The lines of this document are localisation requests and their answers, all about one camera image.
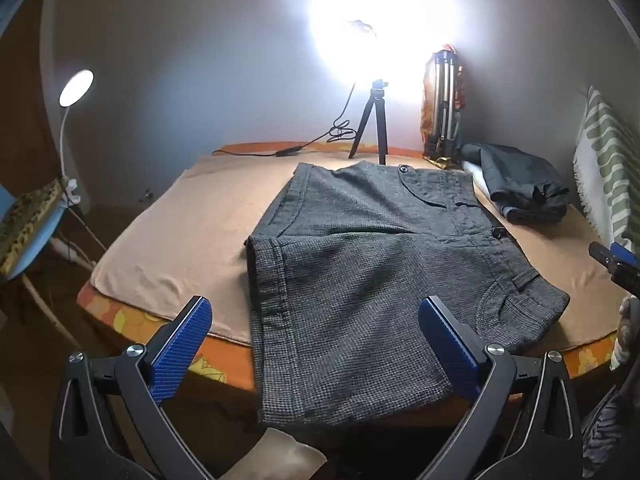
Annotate folded silver tripod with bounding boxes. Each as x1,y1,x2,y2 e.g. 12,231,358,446
430,49,463,161

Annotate grey checked pants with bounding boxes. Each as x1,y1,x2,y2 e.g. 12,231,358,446
244,160,571,425

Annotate person's striped patterned clothing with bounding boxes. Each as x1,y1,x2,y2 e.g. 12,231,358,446
581,385,640,480

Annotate patterned chair cushion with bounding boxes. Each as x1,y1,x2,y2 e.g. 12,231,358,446
0,177,66,268

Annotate person's right forearm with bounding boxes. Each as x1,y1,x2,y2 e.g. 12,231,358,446
609,296,640,372

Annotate blue-grey folded garment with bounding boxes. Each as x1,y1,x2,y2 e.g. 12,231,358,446
497,204,567,225

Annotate white gooseneck desk lamp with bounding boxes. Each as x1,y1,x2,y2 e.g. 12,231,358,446
54,69,95,207

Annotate pale translucent plastic piece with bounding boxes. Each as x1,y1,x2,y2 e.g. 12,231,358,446
250,427,328,480

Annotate black power cable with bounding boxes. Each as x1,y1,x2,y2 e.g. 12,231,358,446
212,82,358,157

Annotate green striped white pillow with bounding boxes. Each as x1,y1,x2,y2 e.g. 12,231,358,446
572,85,640,256

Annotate beige blanket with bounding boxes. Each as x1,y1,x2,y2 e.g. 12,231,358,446
90,152,618,353

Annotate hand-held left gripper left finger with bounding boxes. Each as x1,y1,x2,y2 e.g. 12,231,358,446
48,296,216,480

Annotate small black tripod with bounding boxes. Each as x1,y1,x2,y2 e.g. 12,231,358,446
348,79,391,166

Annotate white lamp cable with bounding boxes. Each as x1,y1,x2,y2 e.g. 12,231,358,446
67,204,108,256

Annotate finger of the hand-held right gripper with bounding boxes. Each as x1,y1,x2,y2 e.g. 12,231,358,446
589,241,640,293
611,242,640,272

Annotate dark folded pants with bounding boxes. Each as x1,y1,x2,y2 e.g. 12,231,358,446
461,142,571,221

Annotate blue chair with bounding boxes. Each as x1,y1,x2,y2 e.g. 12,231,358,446
0,182,101,346

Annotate white rolled cloth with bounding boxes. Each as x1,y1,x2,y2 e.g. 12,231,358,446
462,159,497,197

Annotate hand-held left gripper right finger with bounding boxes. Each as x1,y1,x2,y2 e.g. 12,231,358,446
419,296,583,480

